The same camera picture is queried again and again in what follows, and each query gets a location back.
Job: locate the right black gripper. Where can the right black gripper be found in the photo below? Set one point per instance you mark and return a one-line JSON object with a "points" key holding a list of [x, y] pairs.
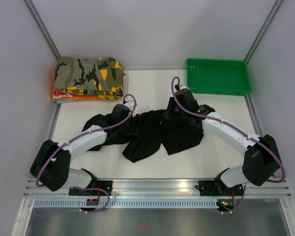
{"points": [[169, 114]]}

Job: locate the black trousers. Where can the black trousers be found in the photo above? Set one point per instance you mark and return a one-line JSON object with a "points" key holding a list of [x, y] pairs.
{"points": [[145, 133]]}

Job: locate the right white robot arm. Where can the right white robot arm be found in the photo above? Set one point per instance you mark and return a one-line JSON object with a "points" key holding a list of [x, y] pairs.
{"points": [[261, 158]]}

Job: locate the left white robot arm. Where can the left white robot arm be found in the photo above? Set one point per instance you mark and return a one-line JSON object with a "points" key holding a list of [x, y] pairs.
{"points": [[51, 167]]}

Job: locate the camouflage folded trousers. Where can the camouflage folded trousers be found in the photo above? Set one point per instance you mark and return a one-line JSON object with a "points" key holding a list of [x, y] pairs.
{"points": [[102, 76]]}

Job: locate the orange folded trousers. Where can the orange folded trousers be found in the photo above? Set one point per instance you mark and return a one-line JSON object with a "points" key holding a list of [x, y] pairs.
{"points": [[74, 95]]}

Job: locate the green plastic tray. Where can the green plastic tray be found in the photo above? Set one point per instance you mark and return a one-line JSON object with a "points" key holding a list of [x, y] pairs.
{"points": [[216, 76]]}

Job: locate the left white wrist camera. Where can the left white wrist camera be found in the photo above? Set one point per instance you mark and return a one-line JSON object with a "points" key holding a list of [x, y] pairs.
{"points": [[131, 104]]}

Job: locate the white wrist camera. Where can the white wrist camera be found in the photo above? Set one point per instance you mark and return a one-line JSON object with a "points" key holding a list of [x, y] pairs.
{"points": [[180, 87], [131, 104]]}

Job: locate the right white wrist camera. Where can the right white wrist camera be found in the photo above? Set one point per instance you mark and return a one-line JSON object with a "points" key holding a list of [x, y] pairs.
{"points": [[180, 87]]}

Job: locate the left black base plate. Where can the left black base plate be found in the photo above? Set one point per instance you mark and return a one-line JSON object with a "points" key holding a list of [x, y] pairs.
{"points": [[105, 185]]}

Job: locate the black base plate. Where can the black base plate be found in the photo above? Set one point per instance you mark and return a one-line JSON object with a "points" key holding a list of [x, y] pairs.
{"points": [[105, 185], [208, 188]]}

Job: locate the aluminium mounting rail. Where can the aluminium mounting rail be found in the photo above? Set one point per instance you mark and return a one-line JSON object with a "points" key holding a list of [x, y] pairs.
{"points": [[161, 189]]}

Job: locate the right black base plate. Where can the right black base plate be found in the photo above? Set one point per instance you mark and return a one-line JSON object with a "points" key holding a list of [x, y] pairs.
{"points": [[208, 188]]}

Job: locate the white slotted cable duct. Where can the white slotted cable duct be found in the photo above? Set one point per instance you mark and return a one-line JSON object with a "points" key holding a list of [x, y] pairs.
{"points": [[126, 203]]}

